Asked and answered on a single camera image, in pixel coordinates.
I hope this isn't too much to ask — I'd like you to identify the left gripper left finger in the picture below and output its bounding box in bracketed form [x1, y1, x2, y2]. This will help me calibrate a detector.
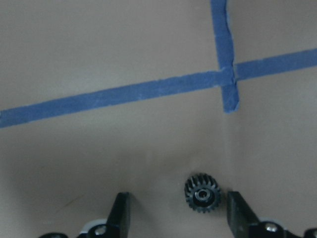
[106, 192, 131, 238]

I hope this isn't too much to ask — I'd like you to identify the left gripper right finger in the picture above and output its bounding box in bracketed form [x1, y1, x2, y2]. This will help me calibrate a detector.
[227, 191, 260, 238]

